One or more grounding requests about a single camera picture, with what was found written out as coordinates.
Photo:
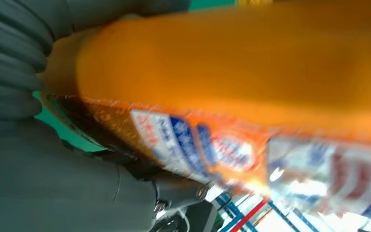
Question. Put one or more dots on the blue metal rack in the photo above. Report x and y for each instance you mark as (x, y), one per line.
(233, 211)

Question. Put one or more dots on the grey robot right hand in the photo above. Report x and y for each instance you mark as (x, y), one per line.
(44, 185)

